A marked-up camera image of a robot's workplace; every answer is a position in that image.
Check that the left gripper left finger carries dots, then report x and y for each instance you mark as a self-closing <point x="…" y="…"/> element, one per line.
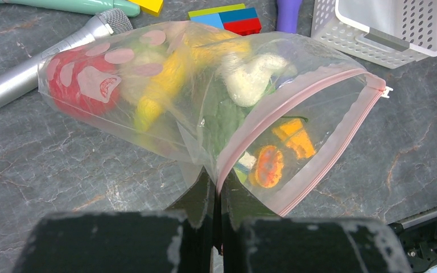
<point x="176" y="239"/>

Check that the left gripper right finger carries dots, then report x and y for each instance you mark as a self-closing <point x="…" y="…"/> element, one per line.
<point x="255" y="239"/>

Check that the clear polka dot zip bag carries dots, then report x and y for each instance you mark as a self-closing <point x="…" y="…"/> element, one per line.
<point x="277" y="109"/>

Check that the yellow toy banana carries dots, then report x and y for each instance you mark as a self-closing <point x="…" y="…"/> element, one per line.
<point x="199" y="51"/>

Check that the red toy apple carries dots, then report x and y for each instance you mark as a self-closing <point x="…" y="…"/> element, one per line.
<point x="82" y="83"/>

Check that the orange round toy slice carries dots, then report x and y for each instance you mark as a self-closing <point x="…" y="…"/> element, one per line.
<point x="269" y="166"/>

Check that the green white blue brick stack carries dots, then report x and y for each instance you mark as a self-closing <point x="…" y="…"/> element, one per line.
<point x="244" y="166"/>

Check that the orange stepped brick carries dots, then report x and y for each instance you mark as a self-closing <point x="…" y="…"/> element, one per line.
<point x="294" y="136"/>

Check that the blue red green brick stack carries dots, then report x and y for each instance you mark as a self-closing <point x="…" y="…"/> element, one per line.
<point x="235" y="18"/>

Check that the purple toy microphone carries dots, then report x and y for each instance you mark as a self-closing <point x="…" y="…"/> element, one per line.
<point x="287" y="15"/>

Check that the yellow small brick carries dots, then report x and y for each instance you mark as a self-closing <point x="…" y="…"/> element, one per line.
<point x="152" y="7"/>

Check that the silver toy microphone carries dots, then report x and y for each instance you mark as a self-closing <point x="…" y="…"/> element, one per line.
<point x="23" y="78"/>

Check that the white perforated plastic basket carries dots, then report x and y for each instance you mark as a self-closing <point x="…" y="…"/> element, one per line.
<point x="388" y="33"/>

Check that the mint green toy microphone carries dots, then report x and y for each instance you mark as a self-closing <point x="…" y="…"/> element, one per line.
<point x="89" y="7"/>

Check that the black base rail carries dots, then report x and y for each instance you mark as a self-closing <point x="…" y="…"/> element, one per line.
<point x="418" y="237"/>

